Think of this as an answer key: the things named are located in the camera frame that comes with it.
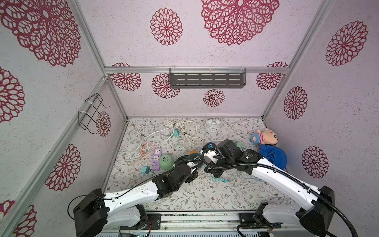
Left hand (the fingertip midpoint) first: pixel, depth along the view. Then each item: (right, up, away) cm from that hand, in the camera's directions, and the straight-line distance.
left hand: (190, 163), depth 80 cm
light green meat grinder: (-13, 0, +3) cm, 14 cm away
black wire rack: (-52, +24, -7) cm, 58 cm away
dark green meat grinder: (+3, +6, -10) cm, 12 cm away
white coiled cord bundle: (+1, +12, +27) cm, 30 cm away
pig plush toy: (+52, +13, +20) cm, 57 cm away
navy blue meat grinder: (+8, +11, -15) cm, 20 cm away
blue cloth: (+54, +3, +13) cm, 56 cm away
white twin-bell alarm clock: (+17, +22, +25) cm, 38 cm away
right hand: (+7, -1, -7) cm, 10 cm away
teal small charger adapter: (-27, -6, +10) cm, 29 cm away
